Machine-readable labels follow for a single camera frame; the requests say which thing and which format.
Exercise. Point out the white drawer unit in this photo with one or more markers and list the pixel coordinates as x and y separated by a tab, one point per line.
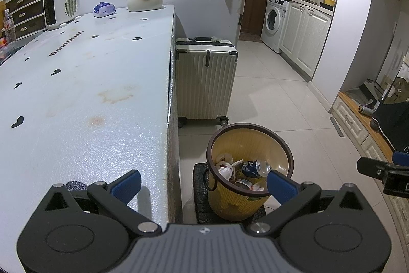
27	17

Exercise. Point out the white kitchen cabinets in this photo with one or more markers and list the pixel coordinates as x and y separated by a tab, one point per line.
306	39

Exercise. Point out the dark tote bag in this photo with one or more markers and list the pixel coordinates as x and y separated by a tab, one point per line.
394	119

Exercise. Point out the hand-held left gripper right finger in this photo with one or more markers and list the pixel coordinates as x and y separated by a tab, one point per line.
281	188

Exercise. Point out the yellow kitchen container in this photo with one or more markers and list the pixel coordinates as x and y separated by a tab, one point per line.
329	1

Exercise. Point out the low white cabinet wooden top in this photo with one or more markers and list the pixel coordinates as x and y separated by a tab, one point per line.
348	119

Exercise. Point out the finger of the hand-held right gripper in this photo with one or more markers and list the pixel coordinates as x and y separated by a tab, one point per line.
402	158
396	177

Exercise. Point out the white space heater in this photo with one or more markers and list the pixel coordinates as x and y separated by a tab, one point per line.
62	4

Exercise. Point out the clear water bottle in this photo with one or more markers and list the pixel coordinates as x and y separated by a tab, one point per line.
9	28

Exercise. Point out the blue tissue pack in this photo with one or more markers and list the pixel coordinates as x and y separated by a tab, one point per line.
104	9

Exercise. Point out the white washing machine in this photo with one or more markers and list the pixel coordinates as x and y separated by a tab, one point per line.
273	23

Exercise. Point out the cream ribbed suitcase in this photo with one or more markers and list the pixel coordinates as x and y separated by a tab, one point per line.
204	81

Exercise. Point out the metal cylinder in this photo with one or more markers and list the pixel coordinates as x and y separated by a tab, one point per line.
366	110

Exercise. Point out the yellow trash bin brown rim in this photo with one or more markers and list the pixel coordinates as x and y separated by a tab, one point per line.
223	196

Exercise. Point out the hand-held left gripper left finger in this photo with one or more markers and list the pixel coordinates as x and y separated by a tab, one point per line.
126	186

